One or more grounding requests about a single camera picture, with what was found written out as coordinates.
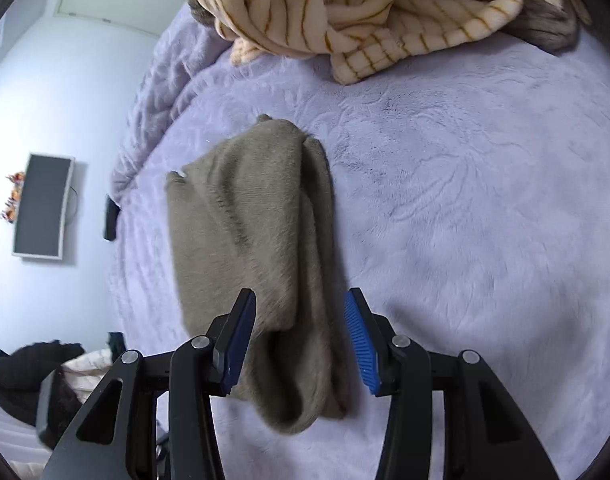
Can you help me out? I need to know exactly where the grey furry cloth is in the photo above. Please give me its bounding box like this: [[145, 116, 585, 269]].
[[502, 0, 582, 55]]

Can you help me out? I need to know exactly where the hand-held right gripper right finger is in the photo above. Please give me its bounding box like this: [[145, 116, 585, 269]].
[[343, 287, 561, 480]]

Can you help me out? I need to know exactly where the black bedside object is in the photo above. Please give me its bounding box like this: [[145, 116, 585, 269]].
[[103, 194, 118, 241]]

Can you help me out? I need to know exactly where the black clothes pile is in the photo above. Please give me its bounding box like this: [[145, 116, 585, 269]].
[[0, 341, 86, 451]]

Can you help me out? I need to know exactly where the cream striped fleece blanket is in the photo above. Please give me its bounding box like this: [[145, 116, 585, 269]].
[[179, 0, 593, 86]]

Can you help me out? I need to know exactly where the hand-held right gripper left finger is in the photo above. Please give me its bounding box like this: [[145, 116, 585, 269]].
[[44, 287, 258, 480]]

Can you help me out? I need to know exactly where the lavender plush blanket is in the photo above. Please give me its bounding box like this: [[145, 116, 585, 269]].
[[107, 5, 610, 480]]

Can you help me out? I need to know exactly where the orange flower decoration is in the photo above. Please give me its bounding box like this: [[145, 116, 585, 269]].
[[0, 172, 26, 223]]

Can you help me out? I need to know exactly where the wall-mounted flat screen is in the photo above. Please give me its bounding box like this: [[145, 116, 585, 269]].
[[12, 152, 76, 261]]

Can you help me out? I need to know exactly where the olive knit sweater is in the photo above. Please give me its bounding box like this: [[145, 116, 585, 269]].
[[165, 114, 353, 433]]

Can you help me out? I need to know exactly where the cream puffer jacket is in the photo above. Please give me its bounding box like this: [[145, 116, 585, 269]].
[[60, 350, 116, 406]]

